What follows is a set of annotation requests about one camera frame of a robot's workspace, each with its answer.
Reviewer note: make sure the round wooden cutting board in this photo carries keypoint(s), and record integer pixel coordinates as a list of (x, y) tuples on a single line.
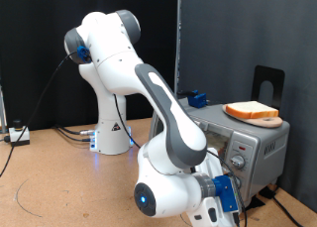
[(264, 123)]

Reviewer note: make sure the black metal bookend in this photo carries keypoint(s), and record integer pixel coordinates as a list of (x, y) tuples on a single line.
[(258, 75)]

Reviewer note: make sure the silver oven knob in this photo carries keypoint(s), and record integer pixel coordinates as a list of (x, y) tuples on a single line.
[(237, 161)]

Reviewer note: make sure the blue spatula holder block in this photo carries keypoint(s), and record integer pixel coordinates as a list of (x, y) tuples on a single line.
[(197, 100)]

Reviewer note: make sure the white emergency stop box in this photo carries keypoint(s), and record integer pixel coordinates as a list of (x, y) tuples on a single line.
[(20, 137)]

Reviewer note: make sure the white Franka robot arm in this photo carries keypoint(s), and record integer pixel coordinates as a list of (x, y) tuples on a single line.
[(112, 65)]

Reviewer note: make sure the grey metal frame leg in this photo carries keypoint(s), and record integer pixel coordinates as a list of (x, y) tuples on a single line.
[(2, 111)]

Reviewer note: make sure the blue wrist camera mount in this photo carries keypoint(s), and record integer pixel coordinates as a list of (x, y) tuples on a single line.
[(226, 192)]

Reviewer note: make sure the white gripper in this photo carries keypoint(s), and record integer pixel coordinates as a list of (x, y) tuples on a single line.
[(204, 217)]

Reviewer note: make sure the silver toaster oven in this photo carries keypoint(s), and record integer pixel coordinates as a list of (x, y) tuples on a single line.
[(264, 134)]

